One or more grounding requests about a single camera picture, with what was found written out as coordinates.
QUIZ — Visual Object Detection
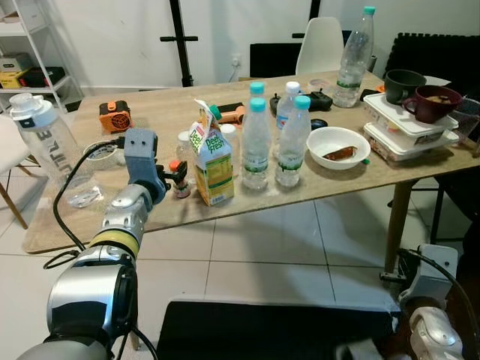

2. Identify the red capped sauce bottle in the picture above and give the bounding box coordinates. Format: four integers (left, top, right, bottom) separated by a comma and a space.
169, 159, 191, 200

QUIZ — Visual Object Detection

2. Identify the small clear jar white lid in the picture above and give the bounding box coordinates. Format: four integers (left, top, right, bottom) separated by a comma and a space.
221, 124, 239, 151
176, 131, 194, 162

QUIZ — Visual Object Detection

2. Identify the yellow green juice carton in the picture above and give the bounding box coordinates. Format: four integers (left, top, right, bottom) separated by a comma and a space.
187, 100, 235, 206

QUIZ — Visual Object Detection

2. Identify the wooden table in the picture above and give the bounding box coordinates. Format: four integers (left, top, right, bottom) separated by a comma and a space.
22, 71, 480, 275

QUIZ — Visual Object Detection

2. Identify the white tape roll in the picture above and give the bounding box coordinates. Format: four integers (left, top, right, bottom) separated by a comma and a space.
82, 141, 125, 170

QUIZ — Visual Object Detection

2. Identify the orange black device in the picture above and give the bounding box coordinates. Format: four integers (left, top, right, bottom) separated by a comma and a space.
99, 100, 134, 134

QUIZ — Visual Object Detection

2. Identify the large clear shaker bottle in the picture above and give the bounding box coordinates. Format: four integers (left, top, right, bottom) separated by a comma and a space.
9, 93, 102, 209

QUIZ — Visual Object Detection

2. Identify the clear water bottle white cap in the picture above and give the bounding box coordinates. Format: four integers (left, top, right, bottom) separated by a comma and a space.
276, 81, 301, 130

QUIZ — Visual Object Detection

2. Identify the black stand pole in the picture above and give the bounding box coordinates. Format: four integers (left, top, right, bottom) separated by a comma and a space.
160, 0, 200, 87
292, 0, 323, 38

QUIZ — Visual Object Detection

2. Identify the white food container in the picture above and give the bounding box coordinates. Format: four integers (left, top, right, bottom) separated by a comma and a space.
364, 124, 460, 162
363, 92, 458, 138

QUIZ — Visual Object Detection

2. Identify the clear measuring jug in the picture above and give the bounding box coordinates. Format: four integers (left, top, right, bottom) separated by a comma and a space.
450, 97, 480, 145

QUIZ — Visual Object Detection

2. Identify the brown food piece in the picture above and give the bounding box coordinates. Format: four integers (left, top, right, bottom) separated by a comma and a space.
322, 146, 357, 161

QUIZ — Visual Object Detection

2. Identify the black square case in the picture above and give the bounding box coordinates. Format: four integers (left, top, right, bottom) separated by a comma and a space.
250, 43, 301, 78

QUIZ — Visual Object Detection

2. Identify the black remote controller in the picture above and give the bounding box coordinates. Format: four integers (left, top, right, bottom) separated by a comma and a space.
270, 88, 333, 113

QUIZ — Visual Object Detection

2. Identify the white bowl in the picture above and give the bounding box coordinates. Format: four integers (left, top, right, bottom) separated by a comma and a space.
307, 126, 371, 170

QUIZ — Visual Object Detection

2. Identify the white wooden legged chair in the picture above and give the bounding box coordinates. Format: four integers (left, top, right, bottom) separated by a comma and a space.
0, 112, 35, 230

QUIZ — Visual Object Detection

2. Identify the black bag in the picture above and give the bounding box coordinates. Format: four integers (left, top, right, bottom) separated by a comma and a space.
19, 66, 67, 88

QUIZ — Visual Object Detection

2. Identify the maroon mug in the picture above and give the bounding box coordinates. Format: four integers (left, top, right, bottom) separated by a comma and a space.
403, 85, 464, 125

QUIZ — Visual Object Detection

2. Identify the yellow box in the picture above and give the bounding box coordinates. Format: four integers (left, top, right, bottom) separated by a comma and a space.
0, 70, 27, 89

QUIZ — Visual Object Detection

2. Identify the dark grey mug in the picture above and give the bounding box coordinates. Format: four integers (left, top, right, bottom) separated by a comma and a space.
383, 69, 427, 104

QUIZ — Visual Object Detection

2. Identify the white box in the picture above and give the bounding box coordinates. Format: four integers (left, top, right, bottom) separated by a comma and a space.
0, 52, 35, 74

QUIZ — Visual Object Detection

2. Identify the white plastic chair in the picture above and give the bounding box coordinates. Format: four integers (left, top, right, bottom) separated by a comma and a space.
295, 16, 346, 76

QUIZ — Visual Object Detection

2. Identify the black foam mat stack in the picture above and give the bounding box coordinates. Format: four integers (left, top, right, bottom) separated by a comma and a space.
382, 32, 480, 98

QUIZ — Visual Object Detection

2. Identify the tall clear water bottle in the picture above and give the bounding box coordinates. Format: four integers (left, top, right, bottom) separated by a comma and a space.
334, 6, 376, 108

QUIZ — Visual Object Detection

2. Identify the white shelf rack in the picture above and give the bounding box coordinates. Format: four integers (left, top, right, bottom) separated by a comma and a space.
0, 0, 85, 113

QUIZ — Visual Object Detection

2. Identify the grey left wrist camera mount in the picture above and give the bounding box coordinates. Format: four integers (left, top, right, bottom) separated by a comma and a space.
124, 127, 168, 205

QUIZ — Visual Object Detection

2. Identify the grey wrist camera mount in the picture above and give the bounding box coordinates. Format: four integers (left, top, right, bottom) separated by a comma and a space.
124, 127, 168, 205
397, 244, 460, 312

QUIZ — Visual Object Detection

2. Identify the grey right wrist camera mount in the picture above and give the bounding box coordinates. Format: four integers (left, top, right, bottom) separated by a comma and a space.
397, 244, 460, 312

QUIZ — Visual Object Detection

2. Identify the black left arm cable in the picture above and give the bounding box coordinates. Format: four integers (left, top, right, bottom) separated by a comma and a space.
43, 136, 128, 271

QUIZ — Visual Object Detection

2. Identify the orange handled tool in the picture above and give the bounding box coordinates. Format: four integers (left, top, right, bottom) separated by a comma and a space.
216, 103, 248, 125

